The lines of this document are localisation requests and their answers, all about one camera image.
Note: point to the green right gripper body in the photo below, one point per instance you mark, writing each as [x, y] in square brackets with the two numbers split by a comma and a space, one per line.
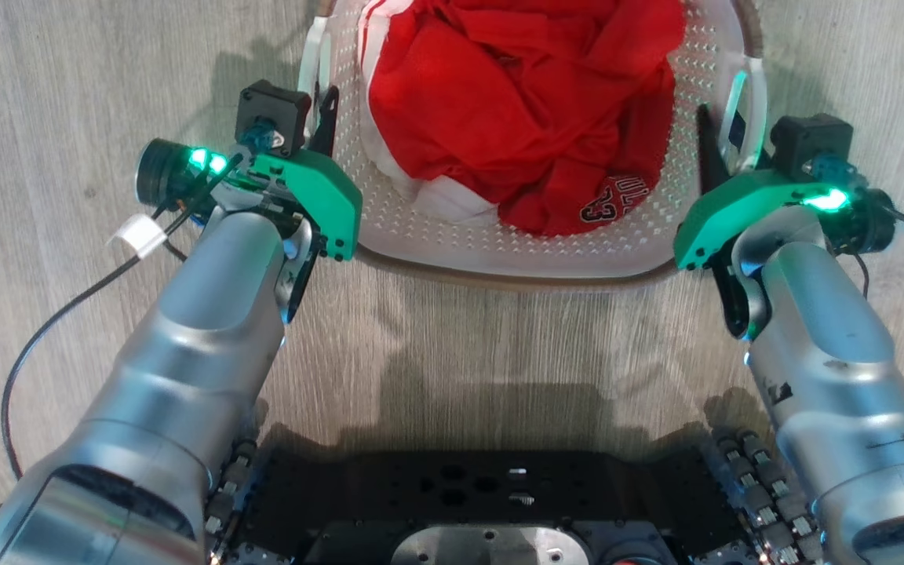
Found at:
[719, 216]

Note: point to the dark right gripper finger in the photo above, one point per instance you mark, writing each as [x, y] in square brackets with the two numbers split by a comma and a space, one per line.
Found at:
[711, 153]

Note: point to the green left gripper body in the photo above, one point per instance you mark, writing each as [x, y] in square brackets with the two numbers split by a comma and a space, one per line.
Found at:
[326, 196]

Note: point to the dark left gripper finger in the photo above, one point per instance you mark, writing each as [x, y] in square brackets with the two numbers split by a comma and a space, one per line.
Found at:
[326, 125]

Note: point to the white perforated laundry basket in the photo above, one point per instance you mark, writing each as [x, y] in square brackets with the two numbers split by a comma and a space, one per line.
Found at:
[515, 249]

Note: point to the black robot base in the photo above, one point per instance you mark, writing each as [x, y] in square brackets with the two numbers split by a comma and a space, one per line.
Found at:
[468, 494]

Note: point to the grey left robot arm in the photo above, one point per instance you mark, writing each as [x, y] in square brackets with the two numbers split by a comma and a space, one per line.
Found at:
[185, 361]

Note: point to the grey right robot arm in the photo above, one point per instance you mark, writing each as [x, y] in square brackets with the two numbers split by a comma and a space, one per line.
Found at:
[829, 369]

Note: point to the red jersey with print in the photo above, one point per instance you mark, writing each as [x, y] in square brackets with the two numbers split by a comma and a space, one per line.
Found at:
[515, 102]

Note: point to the right mecanum wheel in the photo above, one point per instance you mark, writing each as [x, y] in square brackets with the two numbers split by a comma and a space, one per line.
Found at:
[766, 494]

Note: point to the mecanum wheel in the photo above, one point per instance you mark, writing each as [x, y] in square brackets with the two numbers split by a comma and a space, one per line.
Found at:
[766, 494]
[232, 486]

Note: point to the left mecanum wheel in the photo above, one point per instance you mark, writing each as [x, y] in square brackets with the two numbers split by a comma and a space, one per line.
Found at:
[232, 486]

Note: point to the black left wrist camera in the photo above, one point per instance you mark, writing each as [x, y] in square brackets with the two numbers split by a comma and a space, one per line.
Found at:
[271, 110]

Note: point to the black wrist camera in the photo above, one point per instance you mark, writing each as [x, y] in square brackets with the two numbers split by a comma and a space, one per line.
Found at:
[271, 110]
[809, 141]

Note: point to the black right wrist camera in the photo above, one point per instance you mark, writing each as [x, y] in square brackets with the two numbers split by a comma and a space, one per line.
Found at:
[809, 141]

